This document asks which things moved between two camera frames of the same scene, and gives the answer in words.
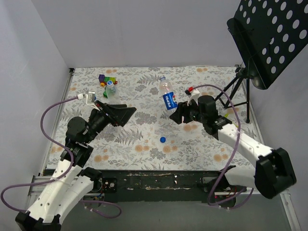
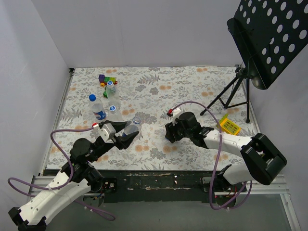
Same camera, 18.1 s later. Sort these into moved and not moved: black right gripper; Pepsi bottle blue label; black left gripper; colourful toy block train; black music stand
Moved: black right gripper; black left gripper; Pepsi bottle blue label
Not moved: black music stand; colourful toy block train
